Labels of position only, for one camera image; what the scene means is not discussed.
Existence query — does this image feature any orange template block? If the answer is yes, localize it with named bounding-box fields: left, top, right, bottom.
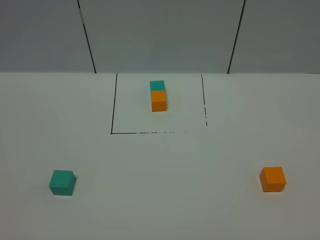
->
left=150, top=90, right=168, bottom=112

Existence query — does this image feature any teal template block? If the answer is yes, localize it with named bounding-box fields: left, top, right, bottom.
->
left=149, top=80, right=166, bottom=92

